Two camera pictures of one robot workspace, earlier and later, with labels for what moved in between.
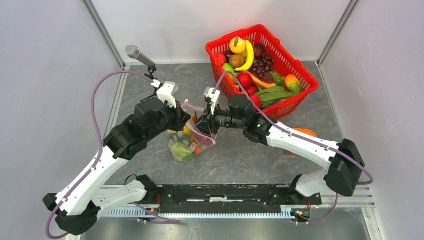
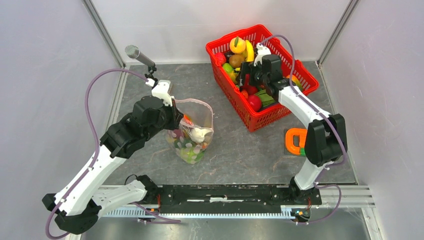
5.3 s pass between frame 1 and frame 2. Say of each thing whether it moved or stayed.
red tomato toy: stayed
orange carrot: moved
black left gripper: stayed
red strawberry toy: stayed
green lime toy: stayed
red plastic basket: stayed
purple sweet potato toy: moved
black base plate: stayed
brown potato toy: stayed
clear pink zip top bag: moved
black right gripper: moved
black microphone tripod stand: stayed
